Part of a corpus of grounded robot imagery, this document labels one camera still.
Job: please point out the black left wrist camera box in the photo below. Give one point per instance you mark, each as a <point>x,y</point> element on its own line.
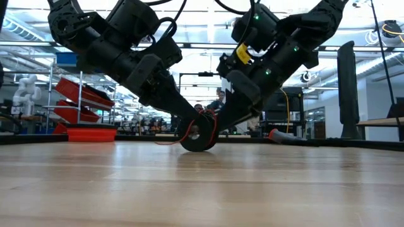
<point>132,17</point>

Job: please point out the glass door cabinet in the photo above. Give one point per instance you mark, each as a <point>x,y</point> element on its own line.
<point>315,126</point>

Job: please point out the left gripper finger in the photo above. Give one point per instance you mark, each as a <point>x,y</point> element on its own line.
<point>173,101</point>

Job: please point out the black gantry frame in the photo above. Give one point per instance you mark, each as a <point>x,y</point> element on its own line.
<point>205,74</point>

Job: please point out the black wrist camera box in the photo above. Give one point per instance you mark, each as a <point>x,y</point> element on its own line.
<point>255,28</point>
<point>132,17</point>

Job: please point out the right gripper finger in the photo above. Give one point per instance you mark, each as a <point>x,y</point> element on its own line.
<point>236,112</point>

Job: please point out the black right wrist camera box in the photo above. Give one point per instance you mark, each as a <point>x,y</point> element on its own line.
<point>255,28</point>

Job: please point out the red plastic bin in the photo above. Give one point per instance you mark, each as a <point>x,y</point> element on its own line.
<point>91,135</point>

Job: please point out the black monitor cart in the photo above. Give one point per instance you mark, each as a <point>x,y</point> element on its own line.
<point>284,129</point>

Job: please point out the red shelf bin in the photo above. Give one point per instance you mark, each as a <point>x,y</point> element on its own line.
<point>60,129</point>
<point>67,113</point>
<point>72,89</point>

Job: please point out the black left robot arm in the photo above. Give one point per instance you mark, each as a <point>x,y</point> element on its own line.
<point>72,28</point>

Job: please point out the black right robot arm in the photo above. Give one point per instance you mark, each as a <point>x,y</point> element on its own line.
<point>315,19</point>

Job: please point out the blue storage bin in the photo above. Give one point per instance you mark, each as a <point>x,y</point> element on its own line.
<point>66,60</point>

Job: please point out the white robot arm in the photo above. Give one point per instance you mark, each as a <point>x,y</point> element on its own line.
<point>26,94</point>

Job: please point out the grey glove with red cuff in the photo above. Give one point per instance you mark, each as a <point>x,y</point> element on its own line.
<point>284,136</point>

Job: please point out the thin black slanted pole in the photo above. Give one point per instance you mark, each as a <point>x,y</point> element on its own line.
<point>382,47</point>

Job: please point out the person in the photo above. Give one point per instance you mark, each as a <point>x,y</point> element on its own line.
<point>217,102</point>
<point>198,108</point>

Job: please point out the long ceiling light bar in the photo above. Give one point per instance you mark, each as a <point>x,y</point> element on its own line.
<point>208,46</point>

